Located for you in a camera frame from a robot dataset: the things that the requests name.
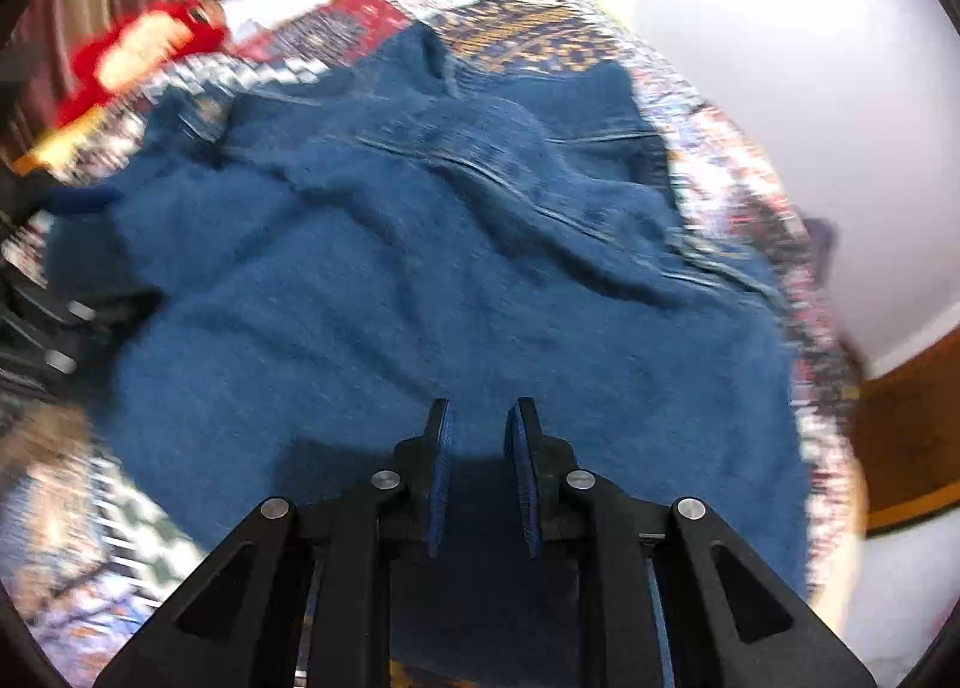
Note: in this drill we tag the grey bag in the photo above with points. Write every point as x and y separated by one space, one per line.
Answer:
823 245

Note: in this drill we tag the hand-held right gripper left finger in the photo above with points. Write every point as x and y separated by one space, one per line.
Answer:
441 478

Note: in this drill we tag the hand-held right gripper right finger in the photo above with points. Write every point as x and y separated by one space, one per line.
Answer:
521 478

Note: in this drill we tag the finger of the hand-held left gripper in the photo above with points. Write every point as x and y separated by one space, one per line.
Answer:
67 339
79 199

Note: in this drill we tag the patchwork quilt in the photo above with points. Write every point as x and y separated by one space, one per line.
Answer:
525 36

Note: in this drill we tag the red plush toy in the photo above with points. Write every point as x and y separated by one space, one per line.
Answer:
142 47

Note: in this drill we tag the blue denim jacket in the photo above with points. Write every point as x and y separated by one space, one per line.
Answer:
420 268

